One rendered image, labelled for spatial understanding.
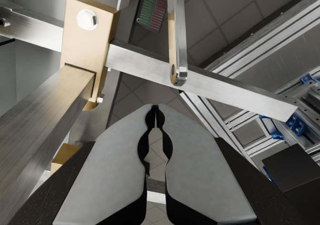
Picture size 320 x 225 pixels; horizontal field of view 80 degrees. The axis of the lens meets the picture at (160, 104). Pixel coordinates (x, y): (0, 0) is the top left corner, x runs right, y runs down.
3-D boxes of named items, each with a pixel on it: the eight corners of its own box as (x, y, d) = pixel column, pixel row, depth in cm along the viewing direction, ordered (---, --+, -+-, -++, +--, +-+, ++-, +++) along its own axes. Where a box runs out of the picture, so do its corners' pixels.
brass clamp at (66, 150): (93, 148, 37) (85, 169, 32) (83, 192, 43) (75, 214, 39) (60, 141, 36) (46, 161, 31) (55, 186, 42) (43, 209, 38)
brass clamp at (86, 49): (125, 11, 25) (119, 15, 21) (105, 98, 31) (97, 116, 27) (76, -7, 24) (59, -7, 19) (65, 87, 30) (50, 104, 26)
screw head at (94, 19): (99, 13, 20) (96, 14, 19) (96, 32, 21) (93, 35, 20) (79, 5, 20) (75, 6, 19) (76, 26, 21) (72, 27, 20)
